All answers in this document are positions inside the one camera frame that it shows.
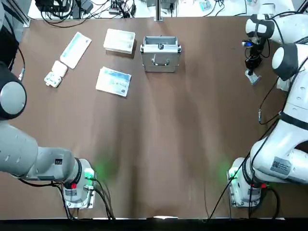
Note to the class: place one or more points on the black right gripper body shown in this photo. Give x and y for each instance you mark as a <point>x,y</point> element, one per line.
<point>255,60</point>

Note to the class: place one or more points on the clear bandage packet green print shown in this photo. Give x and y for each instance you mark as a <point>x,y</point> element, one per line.
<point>255,79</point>

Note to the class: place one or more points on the white gauze packet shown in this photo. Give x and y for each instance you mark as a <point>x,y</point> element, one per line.
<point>282,84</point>

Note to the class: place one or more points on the silver aluminium first-aid case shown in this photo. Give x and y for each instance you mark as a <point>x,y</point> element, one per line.
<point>161,57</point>

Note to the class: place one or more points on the white plastic partition tray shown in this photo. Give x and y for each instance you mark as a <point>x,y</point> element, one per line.
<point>119,41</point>

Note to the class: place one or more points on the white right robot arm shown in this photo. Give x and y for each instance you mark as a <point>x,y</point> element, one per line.
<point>296,101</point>

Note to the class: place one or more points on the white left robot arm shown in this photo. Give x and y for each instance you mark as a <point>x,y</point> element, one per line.
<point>19,154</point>

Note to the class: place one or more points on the small teal white packet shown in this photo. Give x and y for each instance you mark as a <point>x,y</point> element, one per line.
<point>205,6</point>

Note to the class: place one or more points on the wide blue white pouch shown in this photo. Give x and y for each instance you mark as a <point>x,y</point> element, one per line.
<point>113,81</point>

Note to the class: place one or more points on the black power adapter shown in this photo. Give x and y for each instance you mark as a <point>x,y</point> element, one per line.
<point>86,5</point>

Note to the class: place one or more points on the long blue white pouch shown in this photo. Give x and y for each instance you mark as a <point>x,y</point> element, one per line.
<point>75,50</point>

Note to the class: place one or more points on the plain white plastic box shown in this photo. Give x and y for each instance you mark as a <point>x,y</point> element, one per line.
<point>60,68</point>

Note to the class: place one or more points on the black electronics box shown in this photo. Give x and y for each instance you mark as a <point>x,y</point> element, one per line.
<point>51,4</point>

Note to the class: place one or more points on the aluminium camera post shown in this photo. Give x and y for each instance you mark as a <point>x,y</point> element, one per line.
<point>158,9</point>

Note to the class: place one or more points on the aluminium frame profile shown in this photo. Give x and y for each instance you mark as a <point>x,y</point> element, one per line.
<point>27,21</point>

